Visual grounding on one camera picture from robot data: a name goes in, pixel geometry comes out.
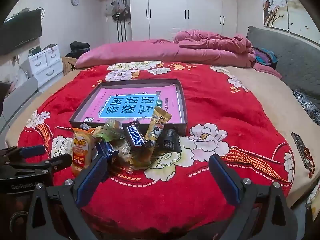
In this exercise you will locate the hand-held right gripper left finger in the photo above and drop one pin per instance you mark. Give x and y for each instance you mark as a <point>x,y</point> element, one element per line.
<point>91,180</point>

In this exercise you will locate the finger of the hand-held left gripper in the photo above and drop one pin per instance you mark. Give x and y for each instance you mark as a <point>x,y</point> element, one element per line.
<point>32,151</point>
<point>60,162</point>

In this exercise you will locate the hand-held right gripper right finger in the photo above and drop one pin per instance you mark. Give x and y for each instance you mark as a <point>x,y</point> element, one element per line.
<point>225,180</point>

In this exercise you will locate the orange snack packet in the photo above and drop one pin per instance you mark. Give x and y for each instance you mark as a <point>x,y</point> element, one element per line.
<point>81,150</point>

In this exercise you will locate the blue snack packet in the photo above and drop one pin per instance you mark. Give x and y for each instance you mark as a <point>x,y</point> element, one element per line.
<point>106,148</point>

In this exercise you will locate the clear crinkled snack packet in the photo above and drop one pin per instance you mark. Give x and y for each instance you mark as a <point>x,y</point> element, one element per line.
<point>122,152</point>

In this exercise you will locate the beige pastry packet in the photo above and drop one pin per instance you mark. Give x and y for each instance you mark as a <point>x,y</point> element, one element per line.
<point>142,157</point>

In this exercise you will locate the brown chocolate bar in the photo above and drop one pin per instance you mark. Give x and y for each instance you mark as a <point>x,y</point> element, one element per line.
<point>135,135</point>

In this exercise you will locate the dark shallow box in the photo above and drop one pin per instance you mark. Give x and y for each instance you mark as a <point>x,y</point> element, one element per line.
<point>181,102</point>

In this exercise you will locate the person's left forearm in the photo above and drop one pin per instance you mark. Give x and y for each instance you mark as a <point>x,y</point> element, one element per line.
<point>17,210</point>

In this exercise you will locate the green edged pastry packet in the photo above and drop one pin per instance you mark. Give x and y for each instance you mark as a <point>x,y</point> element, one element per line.
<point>110,130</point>

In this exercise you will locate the black snack packet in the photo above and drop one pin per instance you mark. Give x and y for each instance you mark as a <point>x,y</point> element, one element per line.
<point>170,141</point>

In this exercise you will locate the red floral blanket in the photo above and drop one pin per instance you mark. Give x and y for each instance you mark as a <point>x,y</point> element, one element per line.
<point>212,105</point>

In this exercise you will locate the black phone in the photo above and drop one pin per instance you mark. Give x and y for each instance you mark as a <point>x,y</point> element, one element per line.
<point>298,145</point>

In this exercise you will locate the yellow snack packet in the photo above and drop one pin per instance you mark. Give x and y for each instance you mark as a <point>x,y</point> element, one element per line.
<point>156,125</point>

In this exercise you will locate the white drawer cabinet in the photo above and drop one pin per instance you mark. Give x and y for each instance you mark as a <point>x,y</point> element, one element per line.
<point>45,60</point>

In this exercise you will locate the brown fluffy cloth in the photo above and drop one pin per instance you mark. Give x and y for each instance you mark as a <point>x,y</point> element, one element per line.
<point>68,65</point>

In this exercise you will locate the pink book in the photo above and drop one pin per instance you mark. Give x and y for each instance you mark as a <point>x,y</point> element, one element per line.
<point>162,100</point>

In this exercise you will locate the grey patterned pillow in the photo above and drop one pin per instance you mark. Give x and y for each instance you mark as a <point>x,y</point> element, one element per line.
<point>308,105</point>

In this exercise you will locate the dark clothes pile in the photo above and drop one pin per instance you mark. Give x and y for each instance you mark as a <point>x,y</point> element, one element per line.
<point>78,48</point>

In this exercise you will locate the black television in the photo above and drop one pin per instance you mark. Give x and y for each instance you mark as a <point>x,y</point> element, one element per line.
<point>20,31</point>

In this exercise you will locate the pink folded quilt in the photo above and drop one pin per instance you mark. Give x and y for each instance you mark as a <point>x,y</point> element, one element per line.
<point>125,52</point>

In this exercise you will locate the purple teal cloth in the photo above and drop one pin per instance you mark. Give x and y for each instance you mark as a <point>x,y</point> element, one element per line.
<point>266,56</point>

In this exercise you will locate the grey padded headboard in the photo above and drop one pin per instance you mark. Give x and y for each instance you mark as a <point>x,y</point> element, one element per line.
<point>295,62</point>

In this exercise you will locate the pink crumpled duvet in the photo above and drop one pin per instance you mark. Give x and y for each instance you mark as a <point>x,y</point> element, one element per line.
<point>212,40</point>

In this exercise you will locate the hanging grey bags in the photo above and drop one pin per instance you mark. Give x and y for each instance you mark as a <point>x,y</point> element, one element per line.
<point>117,7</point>

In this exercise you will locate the white wardrobe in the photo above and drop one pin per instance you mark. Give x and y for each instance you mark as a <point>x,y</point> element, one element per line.
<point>170,5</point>

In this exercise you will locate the round wall clock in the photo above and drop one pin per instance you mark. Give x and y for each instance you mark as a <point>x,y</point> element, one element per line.
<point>75,1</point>

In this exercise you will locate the floral wall painting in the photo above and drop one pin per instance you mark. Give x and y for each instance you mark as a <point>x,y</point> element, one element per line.
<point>277,2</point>

